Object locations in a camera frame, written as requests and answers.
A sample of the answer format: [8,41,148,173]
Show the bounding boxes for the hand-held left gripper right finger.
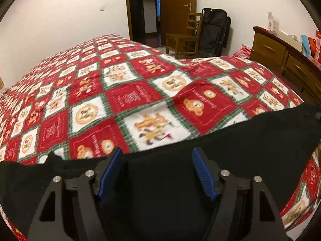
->
[192,148,289,241]

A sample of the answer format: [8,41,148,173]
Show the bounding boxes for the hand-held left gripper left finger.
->
[26,147,123,241]

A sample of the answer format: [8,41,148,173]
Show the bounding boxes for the black pants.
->
[0,103,321,241]

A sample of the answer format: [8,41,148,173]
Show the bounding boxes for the red gift box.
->
[308,30,321,61]

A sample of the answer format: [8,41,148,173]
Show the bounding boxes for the wooden dresser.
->
[250,26,321,106]

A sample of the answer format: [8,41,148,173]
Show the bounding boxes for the blue paper bag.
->
[300,35,313,57]

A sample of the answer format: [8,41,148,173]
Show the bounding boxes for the white box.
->
[276,30,303,52]

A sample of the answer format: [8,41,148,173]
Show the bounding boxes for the red printed blanket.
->
[0,34,321,241]

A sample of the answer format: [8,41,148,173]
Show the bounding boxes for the red plaid pillow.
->
[232,46,252,59]

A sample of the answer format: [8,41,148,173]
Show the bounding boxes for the white card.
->
[266,12,281,32]

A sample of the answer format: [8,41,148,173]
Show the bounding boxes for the black luggage bag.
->
[198,8,232,58]

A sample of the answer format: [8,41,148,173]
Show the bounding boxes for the wooden chair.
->
[166,12,204,59]

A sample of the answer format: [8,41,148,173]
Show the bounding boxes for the wooden door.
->
[159,0,196,49]

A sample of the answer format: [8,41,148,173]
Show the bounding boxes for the wooden door frame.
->
[125,0,161,42]

